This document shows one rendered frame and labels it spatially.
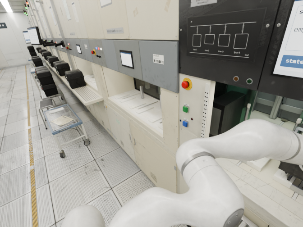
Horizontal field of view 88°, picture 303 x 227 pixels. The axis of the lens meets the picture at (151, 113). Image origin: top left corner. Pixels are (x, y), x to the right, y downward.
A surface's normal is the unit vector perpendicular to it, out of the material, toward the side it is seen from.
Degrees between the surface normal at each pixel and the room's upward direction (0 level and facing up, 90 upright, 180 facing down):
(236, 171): 0
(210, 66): 90
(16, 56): 90
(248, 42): 90
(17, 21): 90
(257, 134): 47
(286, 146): 74
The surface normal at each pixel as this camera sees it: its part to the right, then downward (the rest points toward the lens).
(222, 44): -0.81, 0.34
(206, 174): -0.40, -0.75
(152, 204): -0.44, -0.51
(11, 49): 0.59, 0.35
